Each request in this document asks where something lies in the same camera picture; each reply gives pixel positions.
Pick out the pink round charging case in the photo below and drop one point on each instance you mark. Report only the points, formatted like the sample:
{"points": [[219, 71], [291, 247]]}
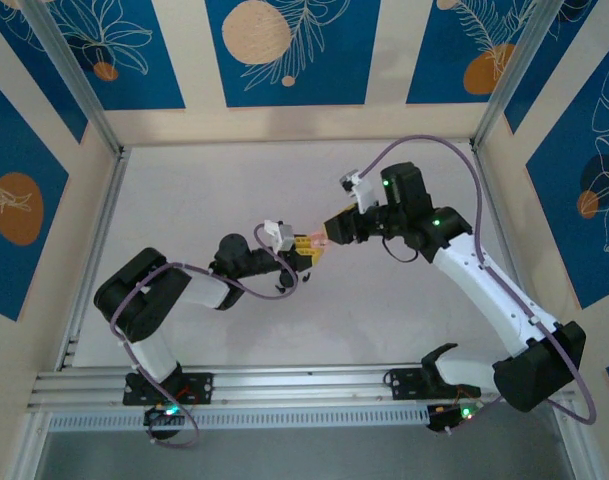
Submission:
{"points": [[321, 238]]}

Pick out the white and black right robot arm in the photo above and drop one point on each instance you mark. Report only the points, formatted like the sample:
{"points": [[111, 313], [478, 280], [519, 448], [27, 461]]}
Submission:
{"points": [[484, 280]]}

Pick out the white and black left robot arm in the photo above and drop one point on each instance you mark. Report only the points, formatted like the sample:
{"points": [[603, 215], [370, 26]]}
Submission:
{"points": [[134, 295]]}

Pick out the black left controller board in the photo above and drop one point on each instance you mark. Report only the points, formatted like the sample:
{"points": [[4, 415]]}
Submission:
{"points": [[156, 417]]}

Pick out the black controller board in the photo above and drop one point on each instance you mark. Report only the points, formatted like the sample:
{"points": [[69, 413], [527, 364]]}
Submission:
{"points": [[441, 417], [156, 417]]}

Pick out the black right controller board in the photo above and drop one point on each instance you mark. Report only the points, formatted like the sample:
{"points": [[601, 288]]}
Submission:
{"points": [[441, 417]]}

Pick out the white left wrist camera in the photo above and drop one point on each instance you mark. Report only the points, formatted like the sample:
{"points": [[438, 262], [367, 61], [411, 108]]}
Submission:
{"points": [[284, 235]]}

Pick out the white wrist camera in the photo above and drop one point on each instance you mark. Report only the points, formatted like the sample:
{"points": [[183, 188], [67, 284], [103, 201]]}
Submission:
{"points": [[284, 235], [364, 192]]}

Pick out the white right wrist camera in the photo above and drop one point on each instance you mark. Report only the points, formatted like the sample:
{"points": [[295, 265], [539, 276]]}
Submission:
{"points": [[364, 192]]}

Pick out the aluminium side rail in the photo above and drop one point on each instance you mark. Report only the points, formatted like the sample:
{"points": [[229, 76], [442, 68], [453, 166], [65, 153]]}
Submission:
{"points": [[97, 250], [509, 250]]}

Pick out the aluminium front rail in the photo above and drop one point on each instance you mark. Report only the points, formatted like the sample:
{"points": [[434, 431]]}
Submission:
{"points": [[304, 387]]}

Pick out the aluminium frame post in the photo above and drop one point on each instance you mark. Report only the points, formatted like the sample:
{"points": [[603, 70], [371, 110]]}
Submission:
{"points": [[76, 75], [579, 460], [26, 465], [514, 75]]}

